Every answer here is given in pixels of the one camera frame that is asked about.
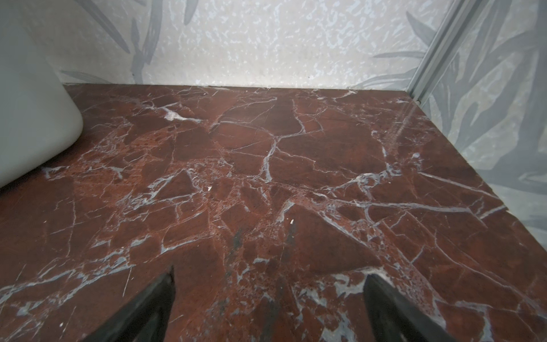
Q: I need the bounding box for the aluminium frame profile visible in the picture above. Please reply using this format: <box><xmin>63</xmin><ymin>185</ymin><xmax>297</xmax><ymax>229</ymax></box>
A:
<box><xmin>407</xmin><ymin>0</ymin><xmax>486</xmax><ymax>104</ymax></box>

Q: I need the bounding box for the white plastic trash bin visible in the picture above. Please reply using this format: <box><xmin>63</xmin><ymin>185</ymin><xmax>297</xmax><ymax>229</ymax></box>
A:
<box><xmin>1</xmin><ymin>1</ymin><xmax>83</xmax><ymax>185</ymax></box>

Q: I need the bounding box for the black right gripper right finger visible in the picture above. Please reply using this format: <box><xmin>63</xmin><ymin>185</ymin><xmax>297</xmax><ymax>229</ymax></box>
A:
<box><xmin>363</xmin><ymin>274</ymin><xmax>455</xmax><ymax>342</ymax></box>

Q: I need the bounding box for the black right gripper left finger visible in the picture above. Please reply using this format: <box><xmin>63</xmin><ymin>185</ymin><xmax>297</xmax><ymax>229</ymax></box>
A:
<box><xmin>83</xmin><ymin>267</ymin><xmax>176</xmax><ymax>341</ymax></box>

